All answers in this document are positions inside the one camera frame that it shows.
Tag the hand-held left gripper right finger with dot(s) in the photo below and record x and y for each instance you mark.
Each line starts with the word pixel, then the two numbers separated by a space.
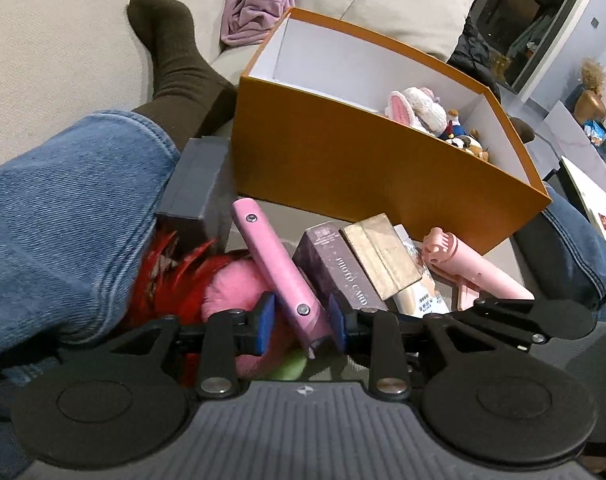
pixel 336 326

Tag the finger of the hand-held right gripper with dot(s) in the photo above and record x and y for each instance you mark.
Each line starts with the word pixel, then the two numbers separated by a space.
pixel 533 322

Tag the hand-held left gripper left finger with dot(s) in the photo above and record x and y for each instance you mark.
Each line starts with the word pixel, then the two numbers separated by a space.
pixel 263 322

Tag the pink fluffy pompom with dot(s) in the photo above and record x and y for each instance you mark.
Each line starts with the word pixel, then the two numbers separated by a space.
pixel 230 290

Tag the green fluffy pompom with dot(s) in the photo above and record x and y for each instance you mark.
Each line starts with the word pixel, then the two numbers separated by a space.
pixel 290 367

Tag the pink stick-shaped device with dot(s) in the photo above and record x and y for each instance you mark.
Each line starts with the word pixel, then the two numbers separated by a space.
pixel 283 270

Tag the pink handheld fan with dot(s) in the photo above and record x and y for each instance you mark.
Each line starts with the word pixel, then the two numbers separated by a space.
pixel 463 265

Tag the white printed packet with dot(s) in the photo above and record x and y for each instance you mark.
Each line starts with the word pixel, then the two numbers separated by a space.
pixel 423 300

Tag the grey rectangular box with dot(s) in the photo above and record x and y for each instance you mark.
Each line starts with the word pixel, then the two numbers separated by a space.
pixel 195 190

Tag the orange cardboard box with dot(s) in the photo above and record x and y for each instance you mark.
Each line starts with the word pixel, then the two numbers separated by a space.
pixel 363 170

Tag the purple card box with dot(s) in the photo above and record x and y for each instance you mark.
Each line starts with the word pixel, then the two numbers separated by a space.
pixel 328 270

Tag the gold flat box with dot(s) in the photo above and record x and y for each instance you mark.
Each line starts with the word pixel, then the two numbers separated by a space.
pixel 383 255

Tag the person's right leg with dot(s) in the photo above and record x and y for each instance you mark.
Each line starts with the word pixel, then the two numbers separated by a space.
pixel 578 245

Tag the person's leg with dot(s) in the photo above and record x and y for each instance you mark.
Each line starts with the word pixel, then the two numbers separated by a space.
pixel 578 245
pixel 83 200

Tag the red feather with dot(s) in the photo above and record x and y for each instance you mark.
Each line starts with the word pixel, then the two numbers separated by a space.
pixel 163 275

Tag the brown fox plush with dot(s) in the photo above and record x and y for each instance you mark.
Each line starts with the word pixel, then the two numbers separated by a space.
pixel 465 145

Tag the white side table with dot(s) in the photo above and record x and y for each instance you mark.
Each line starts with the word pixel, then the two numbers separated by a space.
pixel 575 135

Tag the person's left leg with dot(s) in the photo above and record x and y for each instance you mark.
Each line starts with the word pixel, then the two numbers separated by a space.
pixel 83 200

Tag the gold bust figure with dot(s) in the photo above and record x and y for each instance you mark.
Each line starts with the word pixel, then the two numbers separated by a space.
pixel 590 97

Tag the white bunny plush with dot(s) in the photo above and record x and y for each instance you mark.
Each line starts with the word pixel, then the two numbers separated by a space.
pixel 418 107

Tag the black jacket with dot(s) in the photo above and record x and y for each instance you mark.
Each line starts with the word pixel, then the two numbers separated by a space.
pixel 475 60

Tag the lilac cloth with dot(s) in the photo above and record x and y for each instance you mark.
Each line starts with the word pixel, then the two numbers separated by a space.
pixel 258 0

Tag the beige cushion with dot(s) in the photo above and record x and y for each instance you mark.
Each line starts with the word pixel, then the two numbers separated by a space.
pixel 383 5

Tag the beige sofa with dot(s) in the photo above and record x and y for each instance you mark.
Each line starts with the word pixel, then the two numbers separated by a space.
pixel 48 50

